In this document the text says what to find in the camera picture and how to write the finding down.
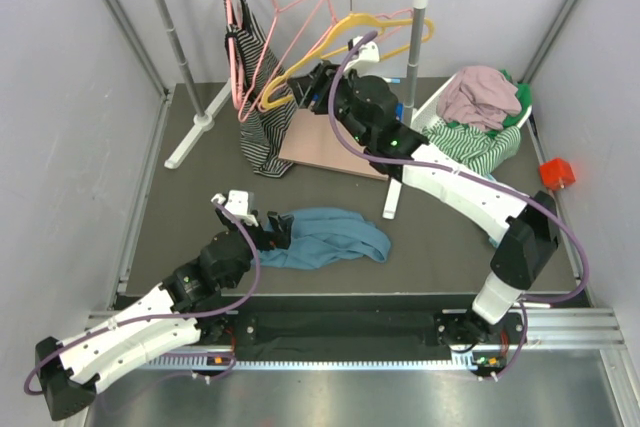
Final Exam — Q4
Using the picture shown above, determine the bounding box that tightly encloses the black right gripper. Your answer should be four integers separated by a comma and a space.
287, 62, 372, 149

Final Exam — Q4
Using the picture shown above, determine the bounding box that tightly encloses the yellow clothes hanger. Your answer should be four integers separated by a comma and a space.
260, 0, 436, 111

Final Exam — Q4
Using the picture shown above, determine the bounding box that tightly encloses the blue tank top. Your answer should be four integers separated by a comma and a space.
259, 207, 392, 271

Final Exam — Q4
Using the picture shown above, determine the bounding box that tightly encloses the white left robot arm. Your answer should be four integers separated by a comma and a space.
35, 212, 294, 421

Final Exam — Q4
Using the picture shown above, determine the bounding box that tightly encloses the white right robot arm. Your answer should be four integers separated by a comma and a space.
287, 61, 560, 343

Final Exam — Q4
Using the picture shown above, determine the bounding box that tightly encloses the black white striped tank top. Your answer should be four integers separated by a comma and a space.
224, 0, 298, 178

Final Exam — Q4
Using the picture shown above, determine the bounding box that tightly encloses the pink middle clothes hanger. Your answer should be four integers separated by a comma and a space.
237, 0, 331, 123

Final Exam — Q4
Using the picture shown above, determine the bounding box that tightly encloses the pink clothes hanger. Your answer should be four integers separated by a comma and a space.
237, 0, 331, 123
239, 0, 416, 118

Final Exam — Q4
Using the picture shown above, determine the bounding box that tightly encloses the pink right clothes hanger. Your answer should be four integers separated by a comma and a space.
239, 0, 416, 118

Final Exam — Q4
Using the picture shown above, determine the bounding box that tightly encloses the pink hanger with striped top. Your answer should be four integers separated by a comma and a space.
210, 0, 246, 110

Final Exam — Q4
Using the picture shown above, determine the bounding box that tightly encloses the blue flat board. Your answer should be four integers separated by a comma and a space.
308, 94, 404, 120

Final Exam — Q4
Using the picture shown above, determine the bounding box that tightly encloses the white perforated laundry basket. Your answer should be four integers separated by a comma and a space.
412, 66, 533, 134

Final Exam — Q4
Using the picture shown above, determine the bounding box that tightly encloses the pink flat board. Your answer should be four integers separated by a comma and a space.
279, 109, 386, 180

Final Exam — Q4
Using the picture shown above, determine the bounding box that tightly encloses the mauve crumpled garment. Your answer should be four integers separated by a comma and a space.
436, 65, 524, 132

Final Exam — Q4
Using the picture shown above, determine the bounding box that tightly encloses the green white striped garment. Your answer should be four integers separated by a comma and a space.
422, 122, 521, 177

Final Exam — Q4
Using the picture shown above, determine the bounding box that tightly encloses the solid green garment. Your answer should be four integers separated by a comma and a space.
444, 68, 533, 139

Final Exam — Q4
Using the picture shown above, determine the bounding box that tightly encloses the red cube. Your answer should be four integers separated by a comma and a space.
539, 158, 576, 191

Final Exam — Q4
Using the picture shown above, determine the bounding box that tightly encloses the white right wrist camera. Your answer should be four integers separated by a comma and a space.
347, 41, 381, 68

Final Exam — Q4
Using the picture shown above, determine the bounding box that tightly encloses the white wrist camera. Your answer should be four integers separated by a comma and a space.
211, 189, 259, 226
347, 41, 381, 68

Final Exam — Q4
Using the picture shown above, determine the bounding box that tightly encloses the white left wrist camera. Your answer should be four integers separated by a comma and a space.
211, 189, 259, 226

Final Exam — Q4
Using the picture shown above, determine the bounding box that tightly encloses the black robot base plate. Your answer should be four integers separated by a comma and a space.
225, 294, 524, 362

